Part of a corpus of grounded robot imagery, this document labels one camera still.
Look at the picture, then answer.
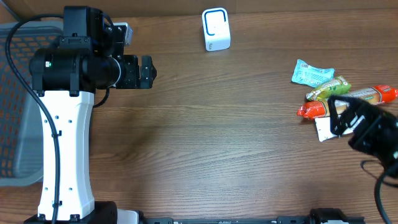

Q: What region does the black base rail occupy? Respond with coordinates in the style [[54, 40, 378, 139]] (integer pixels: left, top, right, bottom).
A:
[[136, 214, 366, 224]]

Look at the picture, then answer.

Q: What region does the orange spaghetti package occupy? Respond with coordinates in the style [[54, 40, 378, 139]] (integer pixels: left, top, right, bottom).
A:
[[297, 85, 397, 119]]

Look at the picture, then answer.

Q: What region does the grey plastic shopping basket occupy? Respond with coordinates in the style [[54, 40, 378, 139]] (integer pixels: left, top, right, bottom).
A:
[[1, 21, 63, 186]]

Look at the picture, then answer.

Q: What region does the green yellow snack packet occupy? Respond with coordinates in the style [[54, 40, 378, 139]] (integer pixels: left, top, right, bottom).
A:
[[306, 76, 351, 101]]

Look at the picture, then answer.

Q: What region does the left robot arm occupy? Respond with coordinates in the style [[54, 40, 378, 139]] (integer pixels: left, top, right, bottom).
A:
[[29, 6, 157, 224]]

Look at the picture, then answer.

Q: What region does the white barcode scanner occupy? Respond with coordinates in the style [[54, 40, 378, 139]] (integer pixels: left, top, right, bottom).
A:
[[201, 7, 231, 52]]

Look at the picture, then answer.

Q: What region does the teal wipes packet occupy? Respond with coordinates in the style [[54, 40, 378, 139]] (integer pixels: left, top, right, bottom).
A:
[[291, 59, 335, 88]]

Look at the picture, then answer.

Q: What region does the white shampoo tube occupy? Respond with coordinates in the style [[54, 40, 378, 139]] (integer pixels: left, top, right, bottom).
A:
[[315, 116, 364, 142]]

